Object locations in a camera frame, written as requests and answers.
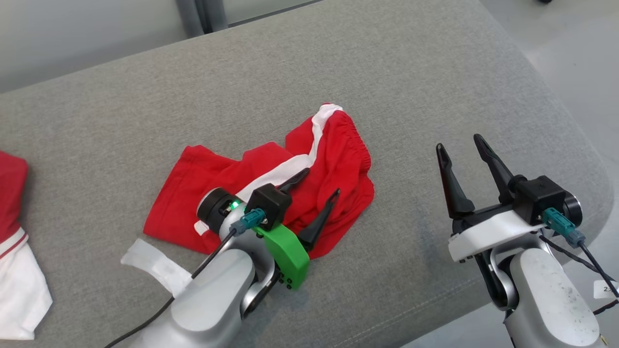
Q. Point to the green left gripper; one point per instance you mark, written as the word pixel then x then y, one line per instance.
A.
pixel 287 256

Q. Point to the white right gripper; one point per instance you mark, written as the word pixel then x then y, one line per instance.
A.
pixel 488 232

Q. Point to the red shorts with white stripe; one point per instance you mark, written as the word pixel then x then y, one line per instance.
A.
pixel 338 154

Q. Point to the red and white basketball jersey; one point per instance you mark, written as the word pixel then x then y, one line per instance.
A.
pixel 14 270

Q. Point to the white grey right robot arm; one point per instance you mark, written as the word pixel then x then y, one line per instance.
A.
pixel 546 299

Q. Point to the grey fabric sofa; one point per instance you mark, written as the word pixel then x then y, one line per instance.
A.
pixel 387 72

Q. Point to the white translucent strip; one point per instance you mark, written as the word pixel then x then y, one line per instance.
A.
pixel 154 266

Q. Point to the small white paper tag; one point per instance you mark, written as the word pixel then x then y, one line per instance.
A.
pixel 605 289

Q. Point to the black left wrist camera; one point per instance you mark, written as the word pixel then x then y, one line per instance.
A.
pixel 271 203

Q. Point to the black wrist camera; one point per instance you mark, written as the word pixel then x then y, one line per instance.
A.
pixel 271 203
pixel 539 195

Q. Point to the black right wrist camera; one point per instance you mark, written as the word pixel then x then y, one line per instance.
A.
pixel 539 195

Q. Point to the grey wall frame post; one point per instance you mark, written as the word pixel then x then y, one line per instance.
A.
pixel 193 17

